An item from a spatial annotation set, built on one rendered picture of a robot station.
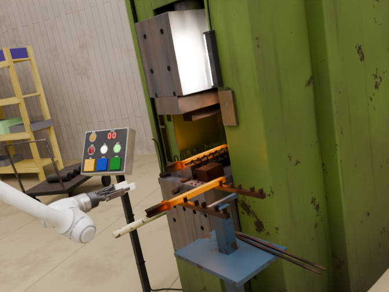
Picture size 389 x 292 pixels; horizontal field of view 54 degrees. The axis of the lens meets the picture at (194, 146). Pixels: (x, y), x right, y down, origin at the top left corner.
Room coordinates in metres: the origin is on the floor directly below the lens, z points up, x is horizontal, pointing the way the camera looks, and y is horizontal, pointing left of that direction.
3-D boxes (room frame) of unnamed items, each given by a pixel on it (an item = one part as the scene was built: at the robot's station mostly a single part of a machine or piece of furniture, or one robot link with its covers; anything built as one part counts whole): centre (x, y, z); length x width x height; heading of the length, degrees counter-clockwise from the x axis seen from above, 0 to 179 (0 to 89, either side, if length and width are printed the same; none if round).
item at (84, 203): (1.62, 0.54, 1.00); 0.09 x 0.06 x 0.09; 39
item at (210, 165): (1.90, -0.06, 0.95); 0.12 x 0.09 x 0.07; 129
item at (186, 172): (2.13, -0.06, 0.96); 0.42 x 0.20 x 0.09; 129
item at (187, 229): (2.09, -0.10, 0.69); 0.56 x 0.38 x 0.45; 129
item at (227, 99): (1.84, -0.20, 1.27); 0.09 x 0.02 x 0.17; 39
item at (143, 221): (2.21, 0.39, 0.62); 0.44 x 0.05 x 0.05; 129
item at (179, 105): (2.13, -0.06, 1.32); 0.42 x 0.20 x 0.10; 129
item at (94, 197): (1.67, 0.48, 1.00); 0.09 x 0.08 x 0.07; 129
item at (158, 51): (2.10, -0.09, 1.56); 0.42 x 0.39 x 0.40; 129
